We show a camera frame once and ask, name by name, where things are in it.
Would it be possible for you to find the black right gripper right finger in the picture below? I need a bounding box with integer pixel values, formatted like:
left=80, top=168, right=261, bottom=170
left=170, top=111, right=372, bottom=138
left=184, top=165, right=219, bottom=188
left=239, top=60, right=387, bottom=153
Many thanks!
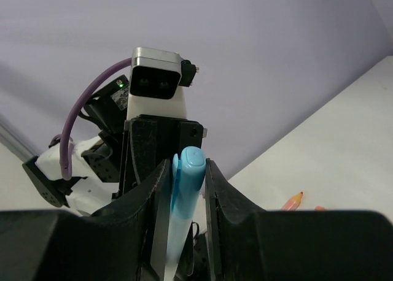
left=205, top=160, right=392, bottom=280

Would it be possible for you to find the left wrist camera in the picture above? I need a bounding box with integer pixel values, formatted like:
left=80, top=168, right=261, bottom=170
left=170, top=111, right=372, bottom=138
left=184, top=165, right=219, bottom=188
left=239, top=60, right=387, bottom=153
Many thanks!
left=126, top=47, right=199, bottom=120

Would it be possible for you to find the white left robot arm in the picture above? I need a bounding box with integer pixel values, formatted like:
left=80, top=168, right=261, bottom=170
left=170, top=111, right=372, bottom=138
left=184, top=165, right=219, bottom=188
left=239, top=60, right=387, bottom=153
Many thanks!
left=23, top=75, right=207, bottom=216

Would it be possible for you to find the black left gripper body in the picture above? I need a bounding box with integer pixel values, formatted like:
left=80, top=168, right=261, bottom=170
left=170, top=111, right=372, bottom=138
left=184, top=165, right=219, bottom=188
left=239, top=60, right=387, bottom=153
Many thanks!
left=118, top=115, right=206, bottom=197

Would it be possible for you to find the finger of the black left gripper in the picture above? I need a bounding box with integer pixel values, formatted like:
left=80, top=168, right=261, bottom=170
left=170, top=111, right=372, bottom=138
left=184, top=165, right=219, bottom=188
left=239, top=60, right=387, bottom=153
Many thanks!
left=127, top=117, right=163, bottom=191
left=179, top=120, right=204, bottom=152

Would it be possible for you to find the blue highlighter marker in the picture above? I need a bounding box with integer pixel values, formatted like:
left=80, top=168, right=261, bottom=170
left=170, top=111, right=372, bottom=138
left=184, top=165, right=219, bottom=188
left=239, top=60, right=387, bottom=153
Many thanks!
left=164, top=213, right=192, bottom=281

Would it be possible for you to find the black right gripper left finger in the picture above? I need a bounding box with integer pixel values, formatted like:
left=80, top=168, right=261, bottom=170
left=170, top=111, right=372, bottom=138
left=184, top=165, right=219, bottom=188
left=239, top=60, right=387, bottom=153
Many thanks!
left=1, top=160, right=171, bottom=280

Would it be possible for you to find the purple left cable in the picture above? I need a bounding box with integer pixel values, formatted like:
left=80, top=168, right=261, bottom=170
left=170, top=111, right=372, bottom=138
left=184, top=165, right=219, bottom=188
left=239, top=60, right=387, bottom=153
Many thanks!
left=60, top=57, right=133, bottom=181

